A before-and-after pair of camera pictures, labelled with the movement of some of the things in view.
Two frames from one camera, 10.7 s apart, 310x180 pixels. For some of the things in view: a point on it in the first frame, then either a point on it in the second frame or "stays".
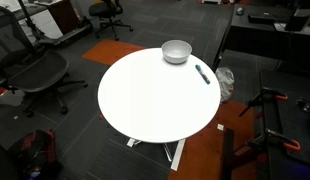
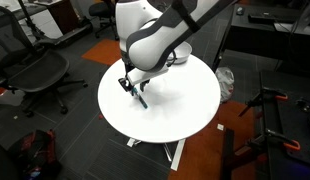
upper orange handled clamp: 263,95 stays
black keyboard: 261,19 stays
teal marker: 197,67 → 142,101
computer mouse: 239,11 stays
